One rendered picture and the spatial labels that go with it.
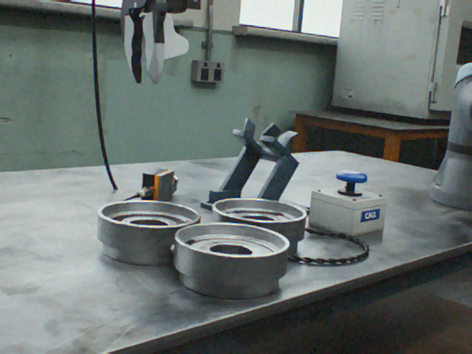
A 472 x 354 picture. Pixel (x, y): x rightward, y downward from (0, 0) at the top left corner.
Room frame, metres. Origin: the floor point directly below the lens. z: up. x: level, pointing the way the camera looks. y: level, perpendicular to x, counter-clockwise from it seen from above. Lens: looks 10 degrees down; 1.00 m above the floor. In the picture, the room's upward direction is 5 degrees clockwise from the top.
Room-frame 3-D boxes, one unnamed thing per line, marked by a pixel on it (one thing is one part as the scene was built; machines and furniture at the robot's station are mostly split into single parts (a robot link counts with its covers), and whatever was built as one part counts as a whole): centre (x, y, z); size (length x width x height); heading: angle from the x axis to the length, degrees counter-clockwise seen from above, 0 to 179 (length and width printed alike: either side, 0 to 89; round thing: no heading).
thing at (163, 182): (0.83, 0.10, 0.82); 0.05 x 0.02 x 0.04; 163
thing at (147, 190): (0.81, 0.12, 0.82); 0.17 x 0.02 x 0.04; 163
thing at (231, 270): (0.55, 0.00, 0.82); 0.10 x 0.10 x 0.04
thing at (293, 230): (0.67, -0.03, 0.82); 0.10 x 0.10 x 0.04
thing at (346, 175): (0.78, -0.15, 0.85); 0.04 x 0.04 x 0.05
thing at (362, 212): (0.78, -0.15, 0.82); 0.08 x 0.07 x 0.05; 134
